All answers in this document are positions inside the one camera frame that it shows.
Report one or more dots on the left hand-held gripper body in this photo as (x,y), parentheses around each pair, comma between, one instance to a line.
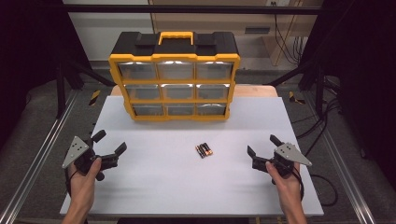
(74,152)

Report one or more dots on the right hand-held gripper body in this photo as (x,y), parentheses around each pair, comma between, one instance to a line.
(291,154)

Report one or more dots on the black orange battery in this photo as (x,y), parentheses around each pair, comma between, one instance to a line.
(200,151)
(204,150)
(208,148)

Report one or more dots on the yellow black organizer case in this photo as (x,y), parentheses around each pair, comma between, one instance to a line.
(174,46)

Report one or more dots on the person's left hand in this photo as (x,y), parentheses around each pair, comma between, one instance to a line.
(81,186)

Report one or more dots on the person's right hand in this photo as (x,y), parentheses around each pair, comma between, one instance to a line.
(288,189)

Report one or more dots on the light wooden table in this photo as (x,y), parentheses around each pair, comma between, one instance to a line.
(255,90)

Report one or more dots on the black metal stand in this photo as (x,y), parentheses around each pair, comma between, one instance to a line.
(60,90)
(318,90)

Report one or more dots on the set of clear drawers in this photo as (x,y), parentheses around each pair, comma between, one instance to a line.
(143,91)

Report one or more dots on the black curtain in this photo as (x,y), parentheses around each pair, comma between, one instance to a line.
(25,46)
(367,62)

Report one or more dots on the light wooden cabinet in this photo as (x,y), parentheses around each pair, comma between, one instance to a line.
(218,21)

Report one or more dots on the black metal crossbar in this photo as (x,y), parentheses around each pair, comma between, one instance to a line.
(186,9)

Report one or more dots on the aluminium floor rail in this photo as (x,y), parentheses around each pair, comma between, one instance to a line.
(43,152)
(350,183)

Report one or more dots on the white wall outlet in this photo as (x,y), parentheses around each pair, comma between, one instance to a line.
(277,2)

